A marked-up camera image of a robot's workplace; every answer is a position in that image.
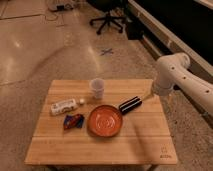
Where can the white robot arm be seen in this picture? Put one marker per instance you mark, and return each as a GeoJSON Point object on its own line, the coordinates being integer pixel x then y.
{"type": "Point", "coordinates": [173, 70]}

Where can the black striped rectangular box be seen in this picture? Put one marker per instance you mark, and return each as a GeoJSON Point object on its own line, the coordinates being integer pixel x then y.
{"type": "Point", "coordinates": [129, 105]}

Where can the orange round plate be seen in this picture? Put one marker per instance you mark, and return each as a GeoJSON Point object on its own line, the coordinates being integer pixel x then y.
{"type": "Point", "coordinates": [105, 121]}

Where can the wooden table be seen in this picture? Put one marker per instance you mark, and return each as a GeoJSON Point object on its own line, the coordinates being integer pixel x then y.
{"type": "Point", "coordinates": [127, 126]}

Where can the blue red snack packet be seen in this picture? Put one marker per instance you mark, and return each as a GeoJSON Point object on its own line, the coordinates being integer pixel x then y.
{"type": "Point", "coordinates": [72, 121]}

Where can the white tube with cap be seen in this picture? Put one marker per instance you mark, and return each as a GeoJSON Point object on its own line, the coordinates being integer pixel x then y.
{"type": "Point", "coordinates": [65, 106]}

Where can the black box under bench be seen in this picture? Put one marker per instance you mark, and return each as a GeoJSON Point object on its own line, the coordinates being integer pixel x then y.
{"type": "Point", "coordinates": [133, 31]}

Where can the black office chair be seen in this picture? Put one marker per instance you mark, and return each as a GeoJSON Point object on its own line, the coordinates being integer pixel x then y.
{"type": "Point", "coordinates": [106, 6]}

